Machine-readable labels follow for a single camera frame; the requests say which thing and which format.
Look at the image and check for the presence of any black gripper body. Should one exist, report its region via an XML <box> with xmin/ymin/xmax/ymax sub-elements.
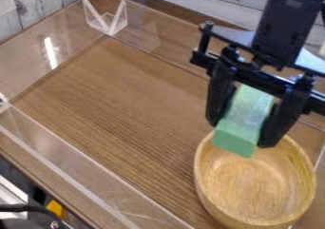
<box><xmin>187</xmin><ymin>0</ymin><xmax>325</xmax><ymax>117</ymax></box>

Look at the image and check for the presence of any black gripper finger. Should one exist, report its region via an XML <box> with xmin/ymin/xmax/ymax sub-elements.
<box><xmin>258</xmin><ymin>75</ymin><xmax>314</xmax><ymax>148</ymax></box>
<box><xmin>206</xmin><ymin>47</ymin><xmax>238</xmax><ymax>126</ymax></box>

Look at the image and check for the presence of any green rectangular block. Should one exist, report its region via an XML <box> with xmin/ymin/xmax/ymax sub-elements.
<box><xmin>213</xmin><ymin>85</ymin><xmax>274</xmax><ymax>158</ymax></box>

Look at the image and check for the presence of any brown wooden bowl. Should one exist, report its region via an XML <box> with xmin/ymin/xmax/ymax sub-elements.
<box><xmin>193</xmin><ymin>136</ymin><xmax>316</xmax><ymax>229</ymax></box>

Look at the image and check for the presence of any yellow label sticker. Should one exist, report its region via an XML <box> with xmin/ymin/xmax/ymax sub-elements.
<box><xmin>46</xmin><ymin>200</ymin><xmax>63</xmax><ymax>219</ymax></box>

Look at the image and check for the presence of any black device with screw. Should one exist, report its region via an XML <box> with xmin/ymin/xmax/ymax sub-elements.
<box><xmin>27</xmin><ymin>202</ymin><xmax>74</xmax><ymax>229</ymax></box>

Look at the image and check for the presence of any clear acrylic corner bracket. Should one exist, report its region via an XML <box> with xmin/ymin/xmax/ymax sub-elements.
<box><xmin>82</xmin><ymin>0</ymin><xmax>128</xmax><ymax>36</ymax></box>

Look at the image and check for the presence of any clear acrylic tray wall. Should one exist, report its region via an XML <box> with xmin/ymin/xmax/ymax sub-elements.
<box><xmin>0</xmin><ymin>94</ymin><xmax>193</xmax><ymax>229</ymax></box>

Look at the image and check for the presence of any black cable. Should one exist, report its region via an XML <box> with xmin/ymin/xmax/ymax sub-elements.
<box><xmin>0</xmin><ymin>203</ymin><xmax>48</xmax><ymax>216</ymax></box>

